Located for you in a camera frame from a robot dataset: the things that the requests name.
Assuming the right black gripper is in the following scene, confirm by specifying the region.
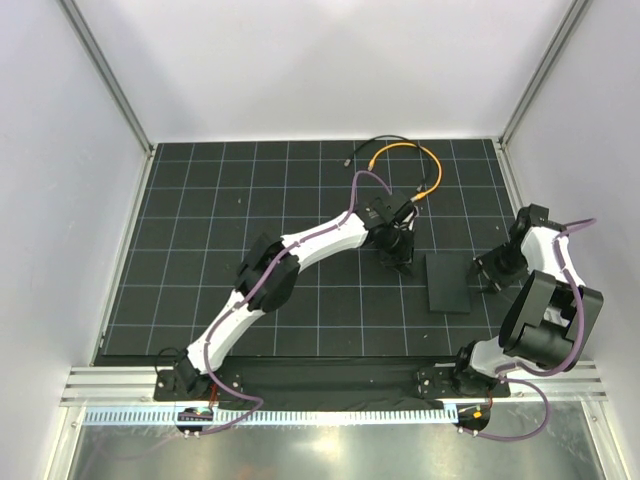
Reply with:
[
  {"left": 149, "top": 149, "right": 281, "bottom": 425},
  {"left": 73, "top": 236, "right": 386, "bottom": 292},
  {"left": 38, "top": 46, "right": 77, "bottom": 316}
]
[{"left": 468, "top": 242, "right": 529, "bottom": 295}]

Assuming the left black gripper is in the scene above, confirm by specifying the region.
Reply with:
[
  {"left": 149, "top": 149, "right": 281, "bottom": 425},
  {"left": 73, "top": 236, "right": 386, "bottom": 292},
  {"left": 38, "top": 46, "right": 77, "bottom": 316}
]
[{"left": 378, "top": 226, "right": 416, "bottom": 278}]

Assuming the black network switch box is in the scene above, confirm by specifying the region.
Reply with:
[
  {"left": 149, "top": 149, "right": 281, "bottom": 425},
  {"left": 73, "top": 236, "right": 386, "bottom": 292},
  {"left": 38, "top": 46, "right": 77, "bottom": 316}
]
[{"left": 425, "top": 253, "right": 471, "bottom": 314}]

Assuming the orange ethernet cable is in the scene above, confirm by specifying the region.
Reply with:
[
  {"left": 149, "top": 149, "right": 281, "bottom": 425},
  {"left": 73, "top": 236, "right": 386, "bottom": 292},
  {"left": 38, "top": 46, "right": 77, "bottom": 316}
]
[{"left": 367, "top": 142, "right": 444, "bottom": 201}]

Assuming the black ethernet cable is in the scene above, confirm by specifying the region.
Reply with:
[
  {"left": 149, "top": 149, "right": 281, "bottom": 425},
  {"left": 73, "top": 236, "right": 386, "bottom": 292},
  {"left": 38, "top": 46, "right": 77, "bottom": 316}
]
[{"left": 342, "top": 134, "right": 436, "bottom": 194}]

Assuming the black power adapter with cord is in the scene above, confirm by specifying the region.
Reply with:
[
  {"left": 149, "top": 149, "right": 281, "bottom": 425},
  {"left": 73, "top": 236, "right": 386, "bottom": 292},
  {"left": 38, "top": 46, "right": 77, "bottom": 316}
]
[{"left": 379, "top": 251, "right": 413, "bottom": 276}]

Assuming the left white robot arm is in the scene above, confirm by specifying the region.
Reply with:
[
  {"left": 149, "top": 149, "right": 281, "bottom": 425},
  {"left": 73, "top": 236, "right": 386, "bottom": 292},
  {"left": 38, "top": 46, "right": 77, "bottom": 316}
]
[{"left": 173, "top": 192, "right": 418, "bottom": 400}]

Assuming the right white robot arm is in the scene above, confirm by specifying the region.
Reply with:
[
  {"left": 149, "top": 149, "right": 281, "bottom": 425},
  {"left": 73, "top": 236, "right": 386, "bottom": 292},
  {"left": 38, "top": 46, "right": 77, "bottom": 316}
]
[{"left": 450, "top": 204, "right": 604, "bottom": 396}]

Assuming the black grid cutting mat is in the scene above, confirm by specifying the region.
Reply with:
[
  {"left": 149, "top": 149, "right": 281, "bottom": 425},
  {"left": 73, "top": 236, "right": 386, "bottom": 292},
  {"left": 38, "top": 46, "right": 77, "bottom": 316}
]
[{"left": 95, "top": 139, "right": 519, "bottom": 365}]

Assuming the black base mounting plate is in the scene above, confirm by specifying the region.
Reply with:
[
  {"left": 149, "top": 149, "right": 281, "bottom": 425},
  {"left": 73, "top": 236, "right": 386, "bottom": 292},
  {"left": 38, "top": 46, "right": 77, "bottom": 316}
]
[{"left": 153, "top": 355, "right": 511, "bottom": 402}]

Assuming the white slotted cable duct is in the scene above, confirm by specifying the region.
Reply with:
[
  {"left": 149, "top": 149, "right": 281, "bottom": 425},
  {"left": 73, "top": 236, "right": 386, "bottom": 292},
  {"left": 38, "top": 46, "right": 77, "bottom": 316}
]
[{"left": 83, "top": 405, "right": 458, "bottom": 427}]

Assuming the right aluminium frame post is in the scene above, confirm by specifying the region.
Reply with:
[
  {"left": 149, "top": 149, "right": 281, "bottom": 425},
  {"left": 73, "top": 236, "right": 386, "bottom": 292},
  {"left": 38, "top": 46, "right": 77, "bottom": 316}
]
[{"left": 498, "top": 0, "right": 592, "bottom": 150}]

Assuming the aluminium frame post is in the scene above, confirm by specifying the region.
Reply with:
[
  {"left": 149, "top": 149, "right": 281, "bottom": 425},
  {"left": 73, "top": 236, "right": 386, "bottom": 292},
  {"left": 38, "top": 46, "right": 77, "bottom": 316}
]
[
  {"left": 57, "top": 0, "right": 154, "bottom": 156},
  {"left": 498, "top": 0, "right": 592, "bottom": 150}
]

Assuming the left aluminium frame post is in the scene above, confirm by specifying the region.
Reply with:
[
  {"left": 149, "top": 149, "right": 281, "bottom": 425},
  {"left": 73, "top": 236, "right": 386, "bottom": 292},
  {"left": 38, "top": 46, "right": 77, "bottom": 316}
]
[{"left": 57, "top": 0, "right": 154, "bottom": 156}]

